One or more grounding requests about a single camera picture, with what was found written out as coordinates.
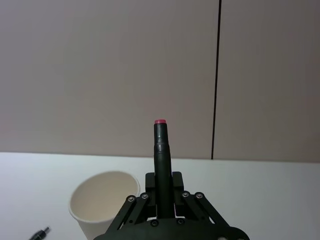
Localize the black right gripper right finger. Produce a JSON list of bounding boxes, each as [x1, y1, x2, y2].
[[170, 171, 232, 228]]

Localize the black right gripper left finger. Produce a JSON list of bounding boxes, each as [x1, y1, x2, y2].
[[106, 172, 158, 233]]

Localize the white paper cup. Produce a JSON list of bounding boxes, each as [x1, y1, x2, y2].
[[67, 170, 141, 240]]

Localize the black marker with red end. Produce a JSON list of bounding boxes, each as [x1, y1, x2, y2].
[[152, 119, 174, 220]]

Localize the black pen with silver ring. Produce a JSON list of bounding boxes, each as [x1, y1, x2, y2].
[[27, 225, 52, 240]]

